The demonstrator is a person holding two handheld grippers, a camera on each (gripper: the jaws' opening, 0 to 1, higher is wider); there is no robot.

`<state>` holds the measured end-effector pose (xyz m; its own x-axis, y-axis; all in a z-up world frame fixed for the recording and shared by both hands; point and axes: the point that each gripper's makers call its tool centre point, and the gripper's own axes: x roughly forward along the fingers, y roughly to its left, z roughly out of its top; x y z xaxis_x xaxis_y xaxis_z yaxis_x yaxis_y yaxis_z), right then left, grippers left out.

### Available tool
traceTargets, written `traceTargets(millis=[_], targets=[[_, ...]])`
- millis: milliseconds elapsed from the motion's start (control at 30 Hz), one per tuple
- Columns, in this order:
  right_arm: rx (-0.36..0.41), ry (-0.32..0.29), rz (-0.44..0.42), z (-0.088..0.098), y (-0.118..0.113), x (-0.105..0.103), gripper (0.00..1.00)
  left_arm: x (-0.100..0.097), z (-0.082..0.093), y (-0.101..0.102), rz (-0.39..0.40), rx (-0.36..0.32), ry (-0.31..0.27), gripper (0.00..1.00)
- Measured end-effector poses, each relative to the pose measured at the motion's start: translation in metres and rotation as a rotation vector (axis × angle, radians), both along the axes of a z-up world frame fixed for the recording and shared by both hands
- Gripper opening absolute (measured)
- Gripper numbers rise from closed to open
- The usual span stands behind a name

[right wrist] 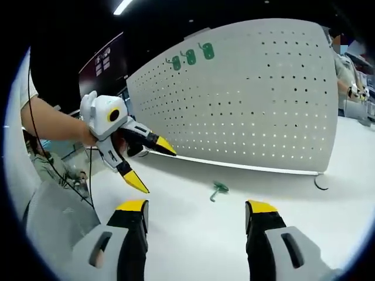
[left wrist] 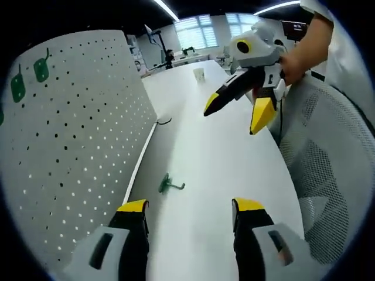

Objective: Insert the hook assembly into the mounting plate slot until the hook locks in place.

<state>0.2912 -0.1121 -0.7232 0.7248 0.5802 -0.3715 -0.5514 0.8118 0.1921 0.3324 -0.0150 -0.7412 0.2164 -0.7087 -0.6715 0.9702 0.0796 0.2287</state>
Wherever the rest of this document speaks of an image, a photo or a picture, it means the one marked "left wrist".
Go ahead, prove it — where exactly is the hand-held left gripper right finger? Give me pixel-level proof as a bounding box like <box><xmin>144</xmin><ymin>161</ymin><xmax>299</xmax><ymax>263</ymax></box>
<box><xmin>231</xmin><ymin>197</ymin><xmax>311</xmax><ymax>281</ymax></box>

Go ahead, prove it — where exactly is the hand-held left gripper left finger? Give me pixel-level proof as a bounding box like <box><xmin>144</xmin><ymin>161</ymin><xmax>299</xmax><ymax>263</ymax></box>
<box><xmin>69</xmin><ymin>199</ymin><xmax>150</xmax><ymax>281</ymax></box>

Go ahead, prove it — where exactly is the white perforated mounting plate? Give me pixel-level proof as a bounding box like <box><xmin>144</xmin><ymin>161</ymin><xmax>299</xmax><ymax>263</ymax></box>
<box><xmin>0</xmin><ymin>29</ymin><xmax>158</xmax><ymax>265</ymax></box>

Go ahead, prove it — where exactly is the person's right hand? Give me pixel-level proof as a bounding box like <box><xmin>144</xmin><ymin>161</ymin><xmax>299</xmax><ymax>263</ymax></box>
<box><xmin>278</xmin><ymin>52</ymin><xmax>308</xmax><ymax>87</ymax></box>

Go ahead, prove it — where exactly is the white paper cup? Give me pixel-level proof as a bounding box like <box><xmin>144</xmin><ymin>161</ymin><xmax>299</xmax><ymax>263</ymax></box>
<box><xmin>193</xmin><ymin>67</ymin><xmax>206</xmax><ymax>84</ymax></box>

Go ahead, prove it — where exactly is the dark monitor with red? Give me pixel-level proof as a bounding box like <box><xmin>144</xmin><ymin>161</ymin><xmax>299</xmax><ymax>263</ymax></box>
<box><xmin>281</xmin><ymin>20</ymin><xmax>309</xmax><ymax>43</ymax></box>

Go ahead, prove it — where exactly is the short ceiling light strip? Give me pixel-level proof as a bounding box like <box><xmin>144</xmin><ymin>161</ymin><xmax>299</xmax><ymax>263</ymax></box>
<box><xmin>253</xmin><ymin>0</ymin><xmax>303</xmax><ymax>17</ymax></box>

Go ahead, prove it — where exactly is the window with blinds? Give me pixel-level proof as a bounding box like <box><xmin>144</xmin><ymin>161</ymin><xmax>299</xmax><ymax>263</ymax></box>
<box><xmin>174</xmin><ymin>13</ymin><xmax>256</xmax><ymax>51</ymax></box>

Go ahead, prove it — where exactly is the white mesh office chair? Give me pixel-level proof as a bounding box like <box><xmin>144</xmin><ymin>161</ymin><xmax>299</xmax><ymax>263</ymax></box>
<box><xmin>269</xmin><ymin>73</ymin><xmax>375</xmax><ymax>265</ymax></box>

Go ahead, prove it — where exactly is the monitor on black stand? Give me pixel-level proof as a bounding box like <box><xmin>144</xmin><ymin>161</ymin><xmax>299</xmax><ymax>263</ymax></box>
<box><xmin>143</xmin><ymin>23</ymin><xmax>175</xmax><ymax>70</ymax></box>

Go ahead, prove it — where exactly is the person's white shirt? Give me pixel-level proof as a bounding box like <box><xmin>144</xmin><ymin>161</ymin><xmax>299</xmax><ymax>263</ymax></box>
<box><xmin>298</xmin><ymin>0</ymin><xmax>375</xmax><ymax>124</ymax></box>

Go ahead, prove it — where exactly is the long ceiling light strip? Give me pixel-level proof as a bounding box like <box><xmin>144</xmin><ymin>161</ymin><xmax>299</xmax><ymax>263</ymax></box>
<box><xmin>151</xmin><ymin>0</ymin><xmax>180</xmax><ymax>22</ymax></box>

